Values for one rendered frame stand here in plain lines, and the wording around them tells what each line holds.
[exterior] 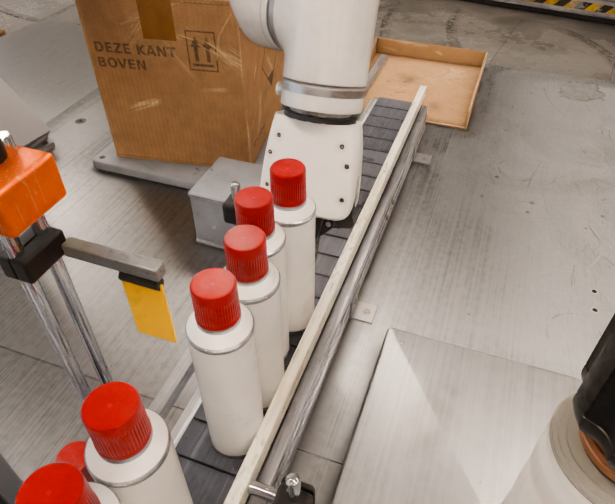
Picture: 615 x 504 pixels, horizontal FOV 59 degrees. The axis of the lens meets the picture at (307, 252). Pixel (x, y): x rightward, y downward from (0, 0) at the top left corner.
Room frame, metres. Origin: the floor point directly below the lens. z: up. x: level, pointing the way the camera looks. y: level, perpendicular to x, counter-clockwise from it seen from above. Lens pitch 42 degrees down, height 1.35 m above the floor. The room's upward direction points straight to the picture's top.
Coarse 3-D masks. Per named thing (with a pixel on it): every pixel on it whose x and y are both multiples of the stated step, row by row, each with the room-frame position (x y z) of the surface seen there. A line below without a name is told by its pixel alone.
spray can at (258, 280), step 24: (240, 240) 0.31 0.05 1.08; (264, 240) 0.31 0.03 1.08; (240, 264) 0.30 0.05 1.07; (264, 264) 0.30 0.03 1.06; (240, 288) 0.29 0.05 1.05; (264, 288) 0.30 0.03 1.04; (264, 312) 0.29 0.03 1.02; (264, 336) 0.29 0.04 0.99; (264, 360) 0.29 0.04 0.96; (264, 384) 0.29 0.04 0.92; (264, 408) 0.29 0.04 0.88
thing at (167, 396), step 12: (384, 60) 0.94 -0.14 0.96; (372, 72) 0.89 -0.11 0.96; (372, 84) 0.87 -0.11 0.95; (180, 360) 0.29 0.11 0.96; (180, 372) 0.28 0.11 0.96; (192, 372) 0.28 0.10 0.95; (168, 384) 0.26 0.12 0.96; (180, 384) 0.27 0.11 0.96; (156, 396) 0.25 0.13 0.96; (168, 396) 0.25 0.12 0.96; (156, 408) 0.24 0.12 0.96; (168, 408) 0.25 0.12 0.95
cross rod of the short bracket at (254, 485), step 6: (252, 480) 0.20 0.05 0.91; (252, 486) 0.20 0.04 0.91; (258, 486) 0.20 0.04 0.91; (264, 486) 0.20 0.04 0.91; (270, 486) 0.20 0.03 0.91; (252, 492) 0.20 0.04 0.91; (258, 492) 0.19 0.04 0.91; (264, 492) 0.19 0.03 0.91; (270, 492) 0.19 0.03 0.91; (264, 498) 0.19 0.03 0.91; (270, 498) 0.19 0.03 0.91
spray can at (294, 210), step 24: (288, 168) 0.41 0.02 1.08; (288, 192) 0.39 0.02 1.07; (288, 216) 0.39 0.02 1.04; (312, 216) 0.40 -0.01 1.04; (288, 240) 0.38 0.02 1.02; (312, 240) 0.40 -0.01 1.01; (288, 264) 0.38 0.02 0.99; (312, 264) 0.40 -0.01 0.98; (288, 288) 0.38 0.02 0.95; (312, 288) 0.40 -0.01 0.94; (288, 312) 0.38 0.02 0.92; (312, 312) 0.40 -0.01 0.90
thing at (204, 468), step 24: (384, 120) 0.87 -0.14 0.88; (384, 144) 0.79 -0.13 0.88; (360, 192) 0.65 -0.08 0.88; (336, 240) 0.54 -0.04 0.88; (288, 360) 0.35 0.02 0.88; (288, 408) 0.31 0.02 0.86; (192, 432) 0.26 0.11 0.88; (192, 456) 0.24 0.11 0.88; (216, 456) 0.24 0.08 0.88; (192, 480) 0.22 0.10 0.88; (216, 480) 0.22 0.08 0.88
